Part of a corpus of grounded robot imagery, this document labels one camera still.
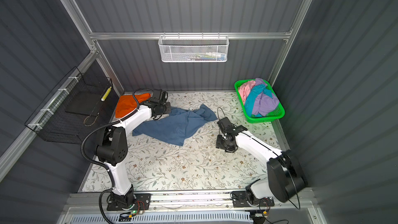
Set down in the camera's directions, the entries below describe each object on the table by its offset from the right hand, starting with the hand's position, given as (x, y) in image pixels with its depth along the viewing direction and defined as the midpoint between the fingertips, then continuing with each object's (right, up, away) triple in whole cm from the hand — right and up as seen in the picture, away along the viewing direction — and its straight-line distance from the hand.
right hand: (221, 146), depth 87 cm
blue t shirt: (-30, +9, +12) cm, 33 cm away
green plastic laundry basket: (+39, +18, +15) cm, 46 cm away
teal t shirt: (+22, +26, +19) cm, 39 cm away
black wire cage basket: (-72, +23, -11) cm, 76 cm away
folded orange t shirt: (-66, +25, +25) cm, 75 cm away
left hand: (-33, +22, +10) cm, 41 cm away
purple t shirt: (+32, +25, +19) cm, 45 cm away
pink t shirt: (+19, +35, +21) cm, 45 cm away
